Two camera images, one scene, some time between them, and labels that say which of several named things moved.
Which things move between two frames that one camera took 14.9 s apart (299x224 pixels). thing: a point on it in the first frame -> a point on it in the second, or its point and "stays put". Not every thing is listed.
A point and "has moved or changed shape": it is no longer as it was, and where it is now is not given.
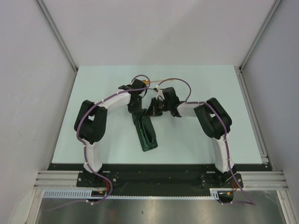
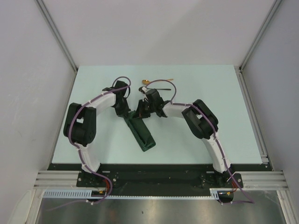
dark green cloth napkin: (145, 129) has moved or changed shape
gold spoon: (146, 82) stays put
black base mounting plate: (158, 179) stays put
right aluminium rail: (266, 179) stays put
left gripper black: (137, 109) -> (123, 113)
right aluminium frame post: (266, 24) stays put
